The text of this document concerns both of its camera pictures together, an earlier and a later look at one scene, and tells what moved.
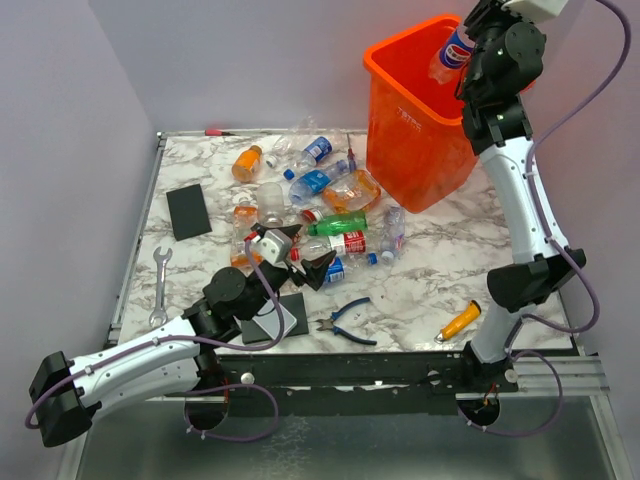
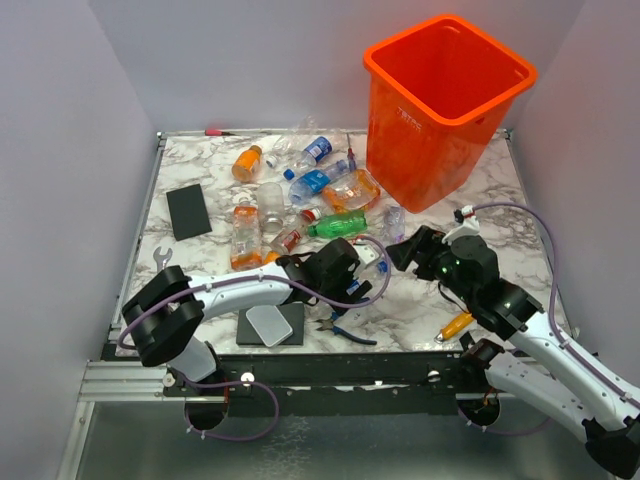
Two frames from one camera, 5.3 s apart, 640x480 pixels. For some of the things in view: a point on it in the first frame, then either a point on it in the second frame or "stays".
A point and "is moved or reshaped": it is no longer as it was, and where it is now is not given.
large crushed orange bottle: [356, 191] stays
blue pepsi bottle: [335, 271] is moved or reshaped
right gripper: [488, 10] -> [430, 242]
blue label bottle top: [316, 150] stays
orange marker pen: [473, 310] stays
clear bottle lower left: [270, 204] stays
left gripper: [315, 270] -> [341, 295]
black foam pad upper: [188, 211] stays
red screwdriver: [351, 156] stays
